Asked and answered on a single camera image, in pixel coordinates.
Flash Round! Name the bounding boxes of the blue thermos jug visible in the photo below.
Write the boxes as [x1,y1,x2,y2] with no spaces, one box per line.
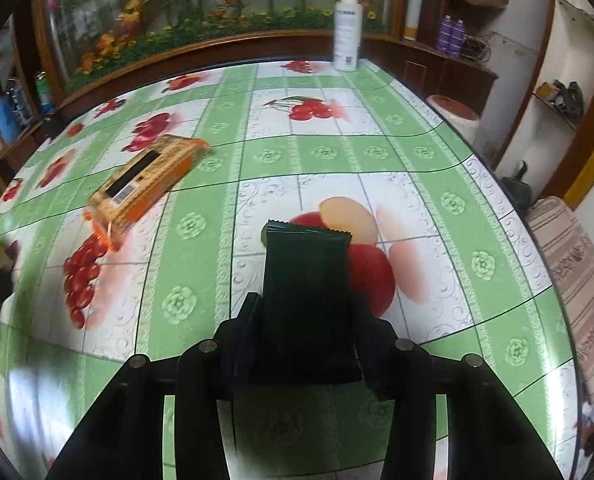
[0,95,20,143]

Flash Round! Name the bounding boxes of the white spray bottle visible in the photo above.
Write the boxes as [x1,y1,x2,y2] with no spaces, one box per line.
[333,0,362,72]

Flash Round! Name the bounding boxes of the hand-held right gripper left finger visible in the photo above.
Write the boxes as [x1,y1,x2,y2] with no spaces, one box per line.
[44,292,265,480]

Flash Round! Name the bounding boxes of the clear blue water bottle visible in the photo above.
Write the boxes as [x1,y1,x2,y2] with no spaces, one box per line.
[7,77,34,126]

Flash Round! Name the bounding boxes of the striped cushion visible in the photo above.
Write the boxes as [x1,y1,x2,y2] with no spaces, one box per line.
[524,195,594,411]

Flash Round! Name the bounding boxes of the dark snack packet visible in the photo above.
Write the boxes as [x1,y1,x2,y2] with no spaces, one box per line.
[261,219,363,386]

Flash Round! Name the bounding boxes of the black plastic object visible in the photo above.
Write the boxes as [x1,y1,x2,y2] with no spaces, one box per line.
[497,160,538,221]

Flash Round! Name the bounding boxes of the white paper roll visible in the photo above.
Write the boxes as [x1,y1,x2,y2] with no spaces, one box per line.
[404,0,428,43]

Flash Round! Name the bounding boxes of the green and white bag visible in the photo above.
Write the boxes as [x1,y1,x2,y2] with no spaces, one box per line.
[34,71,55,113]

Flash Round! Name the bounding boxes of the flower print glass panel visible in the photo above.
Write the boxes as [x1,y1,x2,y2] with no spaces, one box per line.
[32,0,410,93]

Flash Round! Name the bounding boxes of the white bucket red lid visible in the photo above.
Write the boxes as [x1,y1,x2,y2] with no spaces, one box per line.
[426,94,482,148]

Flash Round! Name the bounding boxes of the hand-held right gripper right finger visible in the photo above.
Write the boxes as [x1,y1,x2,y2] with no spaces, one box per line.
[349,292,565,480]

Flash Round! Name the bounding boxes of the brown wooden cabinet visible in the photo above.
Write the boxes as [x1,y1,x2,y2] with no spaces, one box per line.
[0,0,508,201]

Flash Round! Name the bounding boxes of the orange cracker packet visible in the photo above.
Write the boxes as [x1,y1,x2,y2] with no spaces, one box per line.
[87,134,212,253]

